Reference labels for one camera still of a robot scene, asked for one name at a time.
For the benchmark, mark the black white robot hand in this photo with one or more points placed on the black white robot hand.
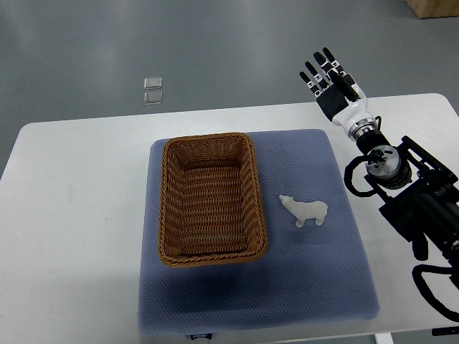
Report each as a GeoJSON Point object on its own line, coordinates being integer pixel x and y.
{"type": "Point", "coordinates": [338, 95]}

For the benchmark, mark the white bear figurine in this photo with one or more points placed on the white bear figurine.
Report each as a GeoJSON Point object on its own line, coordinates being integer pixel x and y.
{"type": "Point", "coordinates": [303, 211]}

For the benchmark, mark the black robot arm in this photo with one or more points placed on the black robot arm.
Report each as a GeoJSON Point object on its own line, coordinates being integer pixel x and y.
{"type": "Point", "coordinates": [420, 202]}

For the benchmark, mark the brown wicker basket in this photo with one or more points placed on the brown wicker basket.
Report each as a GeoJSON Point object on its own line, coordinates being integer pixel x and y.
{"type": "Point", "coordinates": [210, 202]}

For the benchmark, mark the wooden box corner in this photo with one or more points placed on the wooden box corner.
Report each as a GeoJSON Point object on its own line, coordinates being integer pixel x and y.
{"type": "Point", "coordinates": [432, 9]}

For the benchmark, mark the blue-grey quilted mat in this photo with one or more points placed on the blue-grey quilted mat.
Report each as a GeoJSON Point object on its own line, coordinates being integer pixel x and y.
{"type": "Point", "coordinates": [312, 274]}

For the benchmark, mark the upper grey floor plate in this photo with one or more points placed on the upper grey floor plate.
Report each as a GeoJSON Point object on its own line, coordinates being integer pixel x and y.
{"type": "Point", "coordinates": [153, 83]}

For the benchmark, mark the grey floor plate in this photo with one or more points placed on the grey floor plate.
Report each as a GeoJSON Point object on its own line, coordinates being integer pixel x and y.
{"type": "Point", "coordinates": [153, 83]}
{"type": "Point", "coordinates": [153, 97]}

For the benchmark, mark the lower grey floor plate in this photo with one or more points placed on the lower grey floor plate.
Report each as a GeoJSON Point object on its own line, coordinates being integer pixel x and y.
{"type": "Point", "coordinates": [153, 97]}

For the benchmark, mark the black label tag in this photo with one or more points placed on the black label tag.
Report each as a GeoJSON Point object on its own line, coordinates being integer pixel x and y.
{"type": "Point", "coordinates": [201, 336]}

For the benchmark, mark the black table edge bracket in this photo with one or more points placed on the black table edge bracket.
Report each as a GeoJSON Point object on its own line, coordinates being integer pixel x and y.
{"type": "Point", "coordinates": [445, 331]}

